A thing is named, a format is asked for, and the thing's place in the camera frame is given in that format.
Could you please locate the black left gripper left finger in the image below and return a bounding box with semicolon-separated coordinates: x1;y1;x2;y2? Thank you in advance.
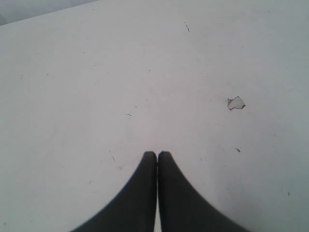
74;151;157;232

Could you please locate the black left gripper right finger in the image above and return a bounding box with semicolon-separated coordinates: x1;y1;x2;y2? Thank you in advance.
157;151;246;232

